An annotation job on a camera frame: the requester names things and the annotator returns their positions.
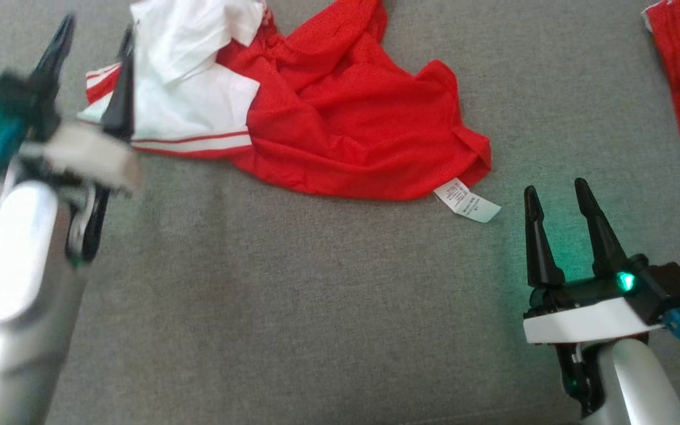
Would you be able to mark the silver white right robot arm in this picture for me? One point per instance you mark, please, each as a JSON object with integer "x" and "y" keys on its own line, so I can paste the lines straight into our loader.
{"x": 635, "y": 383}

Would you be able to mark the red white sports shirt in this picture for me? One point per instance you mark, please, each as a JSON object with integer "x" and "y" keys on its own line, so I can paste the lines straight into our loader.
{"x": 346, "y": 118}

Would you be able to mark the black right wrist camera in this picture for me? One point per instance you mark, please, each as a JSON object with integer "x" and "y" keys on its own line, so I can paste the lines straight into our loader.
{"x": 667, "y": 289}

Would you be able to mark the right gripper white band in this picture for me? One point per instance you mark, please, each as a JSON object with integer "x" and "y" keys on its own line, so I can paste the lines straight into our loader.
{"x": 588, "y": 321}

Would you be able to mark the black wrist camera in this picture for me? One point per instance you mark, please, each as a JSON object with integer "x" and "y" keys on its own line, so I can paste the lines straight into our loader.
{"x": 15, "y": 94}
{"x": 667, "y": 289}

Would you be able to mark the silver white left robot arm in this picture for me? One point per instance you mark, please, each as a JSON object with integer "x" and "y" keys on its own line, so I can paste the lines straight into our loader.
{"x": 15, "y": 265}

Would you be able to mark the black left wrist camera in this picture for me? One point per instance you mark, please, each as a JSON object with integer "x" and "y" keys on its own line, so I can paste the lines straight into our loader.
{"x": 15, "y": 94}

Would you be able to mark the large grey sofa seat cushion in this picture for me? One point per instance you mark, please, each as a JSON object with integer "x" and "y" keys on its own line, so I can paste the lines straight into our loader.
{"x": 316, "y": 307}

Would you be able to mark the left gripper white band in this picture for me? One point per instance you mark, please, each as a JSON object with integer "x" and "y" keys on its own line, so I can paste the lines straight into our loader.
{"x": 92, "y": 156}

